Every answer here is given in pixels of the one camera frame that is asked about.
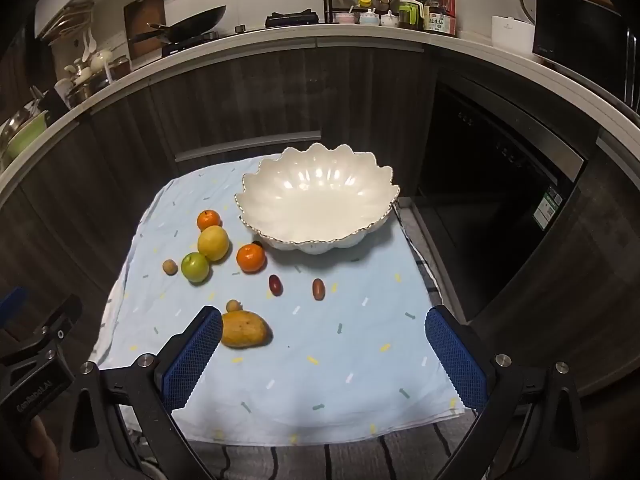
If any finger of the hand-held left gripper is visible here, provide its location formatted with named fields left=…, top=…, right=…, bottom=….
left=0, top=295, right=83, bottom=367
left=0, top=287, right=26, bottom=331

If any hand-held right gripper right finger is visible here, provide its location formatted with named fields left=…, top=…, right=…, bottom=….
left=424, top=304, right=586, bottom=480

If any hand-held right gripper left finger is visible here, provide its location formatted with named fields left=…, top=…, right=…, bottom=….
left=64, top=305, right=224, bottom=480

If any yellow-brown mango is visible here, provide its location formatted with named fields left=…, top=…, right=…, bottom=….
left=220, top=310, right=274, bottom=349

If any green apple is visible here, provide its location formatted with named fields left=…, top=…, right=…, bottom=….
left=181, top=252, right=211, bottom=282

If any yellow lemon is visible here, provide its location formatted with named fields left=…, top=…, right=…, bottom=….
left=197, top=225, right=231, bottom=262

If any white scalloped bowl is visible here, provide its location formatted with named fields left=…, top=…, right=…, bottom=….
left=235, top=142, right=401, bottom=256

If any person's left hand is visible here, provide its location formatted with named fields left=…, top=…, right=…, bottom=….
left=29, top=416, right=59, bottom=477

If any light blue patterned cloth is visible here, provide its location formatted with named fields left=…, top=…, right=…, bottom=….
left=89, top=156, right=466, bottom=447

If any black built-in dishwasher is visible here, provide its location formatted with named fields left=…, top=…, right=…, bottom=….
left=417, top=77, right=601, bottom=323

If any green bowl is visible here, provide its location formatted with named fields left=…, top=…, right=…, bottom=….
left=5, top=110, right=51, bottom=161

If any green energy label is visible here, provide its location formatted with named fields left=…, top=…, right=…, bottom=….
left=532, top=185, right=563, bottom=231

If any stainless steel basin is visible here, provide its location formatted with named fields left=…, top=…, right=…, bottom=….
left=0, top=100, right=48, bottom=146

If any black knife block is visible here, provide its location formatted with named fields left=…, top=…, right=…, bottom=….
left=42, top=85, right=71, bottom=111

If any dark wood kitchen cabinet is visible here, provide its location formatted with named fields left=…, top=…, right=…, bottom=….
left=0, top=42, right=640, bottom=401

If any wooden cutting board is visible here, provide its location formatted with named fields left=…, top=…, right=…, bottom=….
left=124, top=0, right=168, bottom=58

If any small white appliance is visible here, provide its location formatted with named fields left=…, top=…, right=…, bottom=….
left=491, top=15, right=536, bottom=58

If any black wok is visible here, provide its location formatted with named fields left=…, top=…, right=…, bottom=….
left=126, top=5, right=227, bottom=45

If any large soy sauce bottle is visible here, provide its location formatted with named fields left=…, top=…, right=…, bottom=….
left=426, top=0, right=458, bottom=36

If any green-lidded oil bottle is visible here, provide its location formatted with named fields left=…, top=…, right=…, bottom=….
left=398, top=0, right=426, bottom=31

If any black microwave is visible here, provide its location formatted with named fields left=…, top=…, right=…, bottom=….
left=532, top=0, right=638, bottom=111

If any black gas stove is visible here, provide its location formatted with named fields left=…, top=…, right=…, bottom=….
left=161, top=10, right=321, bottom=57

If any wall rack with lids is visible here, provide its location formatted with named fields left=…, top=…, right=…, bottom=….
left=42, top=0, right=96, bottom=41

